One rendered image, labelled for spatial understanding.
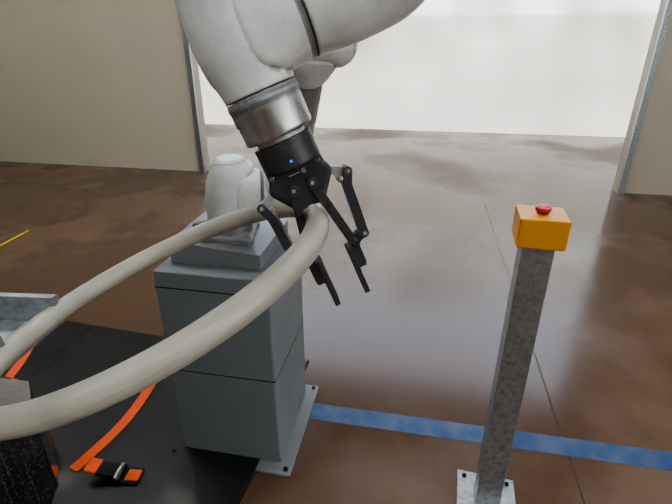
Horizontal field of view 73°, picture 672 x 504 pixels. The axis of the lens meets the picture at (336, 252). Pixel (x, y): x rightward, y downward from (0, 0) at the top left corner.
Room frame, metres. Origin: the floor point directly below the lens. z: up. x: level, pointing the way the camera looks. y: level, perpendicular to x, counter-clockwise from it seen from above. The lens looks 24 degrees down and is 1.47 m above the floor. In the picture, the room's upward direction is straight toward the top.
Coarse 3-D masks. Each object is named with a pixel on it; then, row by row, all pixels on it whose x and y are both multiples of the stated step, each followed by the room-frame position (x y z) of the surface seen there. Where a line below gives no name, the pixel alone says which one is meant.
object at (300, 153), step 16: (288, 144) 0.54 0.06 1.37; (304, 144) 0.55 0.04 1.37; (272, 160) 0.54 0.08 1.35; (288, 160) 0.54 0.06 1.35; (304, 160) 0.54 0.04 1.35; (320, 160) 0.57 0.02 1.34; (272, 176) 0.55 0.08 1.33; (288, 176) 0.56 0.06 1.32; (304, 176) 0.56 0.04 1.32; (320, 176) 0.56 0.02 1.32; (272, 192) 0.55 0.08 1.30; (288, 192) 0.56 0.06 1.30; (304, 192) 0.56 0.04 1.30; (304, 208) 0.56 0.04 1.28
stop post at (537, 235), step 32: (512, 224) 1.18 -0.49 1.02; (544, 224) 1.05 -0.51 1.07; (544, 256) 1.07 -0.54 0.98; (512, 288) 1.11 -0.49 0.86; (544, 288) 1.06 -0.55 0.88; (512, 320) 1.08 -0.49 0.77; (512, 352) 1.07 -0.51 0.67; (512, 384) 1.07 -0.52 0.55; (512, 416) 1.07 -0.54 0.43; (480, 480) 1.08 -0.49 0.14
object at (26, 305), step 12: (0, 300) 0.61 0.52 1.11; (12, 300) 0.61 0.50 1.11; (24, 300) 0.61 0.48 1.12; (36, 300) 0.60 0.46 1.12; (48, 300) 0.60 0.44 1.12; (0, 312) 0.61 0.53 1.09; (12, 312) 0.61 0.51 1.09; (24, 312) 0.61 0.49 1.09; (36, 312) 0.61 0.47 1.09; (0, 324) 0.60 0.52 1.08; (12, 324) 0.60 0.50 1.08; (60, 324) 0.60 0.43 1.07; (0, 336) 0.50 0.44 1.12
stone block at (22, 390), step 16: (0, 384) 0.97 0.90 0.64; (16, 384) 1.01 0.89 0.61; (0, 400) 0.92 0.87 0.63; (16, 400) 0.96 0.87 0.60; (0, 448) 0.86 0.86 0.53; (16, 448) 0.89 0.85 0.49; (32, 448) 0.92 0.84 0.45; (48, 448) 1.00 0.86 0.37; (0, 464) 0.84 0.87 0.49; (16, 464) 0.88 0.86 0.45; (32, 464) 0.91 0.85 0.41; (48, 464) 0.95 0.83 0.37; (0, 480) 0.83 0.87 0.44; (16, 480) 0.86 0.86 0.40; (32, 480) 0.90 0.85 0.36; (48, 480) 0.93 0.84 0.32; (0, 496) 0.82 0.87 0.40; (16, 496) 0.85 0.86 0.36; (32, 496) 0.88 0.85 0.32; (48, 496) 0.92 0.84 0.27
